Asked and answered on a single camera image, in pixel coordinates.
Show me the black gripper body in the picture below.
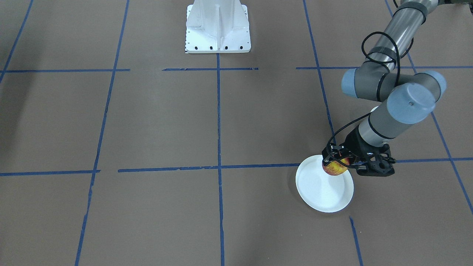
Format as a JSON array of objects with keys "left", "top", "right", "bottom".
[{"left": 343, "top": 127, "right": 374, "bottom": 163}]

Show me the red yellow apple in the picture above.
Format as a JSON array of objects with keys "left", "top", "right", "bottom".
[{"left": 321, "top": 160, "right": 348, "bottom": 176}]

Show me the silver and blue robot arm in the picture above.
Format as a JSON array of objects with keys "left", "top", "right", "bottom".
[{"left": 321, "top": 0, "right": 447, "bottom": 176}]

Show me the white round plate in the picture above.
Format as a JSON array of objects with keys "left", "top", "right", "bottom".
[{"left": 295, "top": 155, "right": 354, "bottom": 213}]

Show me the brown paper table cover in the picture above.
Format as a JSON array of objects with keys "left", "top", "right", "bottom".
[{"left": 1, "top": 0, "right": 472, "bottom": 266}]

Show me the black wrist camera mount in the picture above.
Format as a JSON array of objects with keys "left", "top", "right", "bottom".
[{"left": 356, "top": 143, "right": 396, "bottom": 177}]

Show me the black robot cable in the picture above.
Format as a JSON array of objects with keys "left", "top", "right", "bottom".
[{"left": 327, "top": 31, "right": 414, "bottom": 156}]

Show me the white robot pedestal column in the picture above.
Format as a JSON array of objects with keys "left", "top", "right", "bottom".
[{"left": 185, "top": 0, "right": 251, "bottom": 54}]

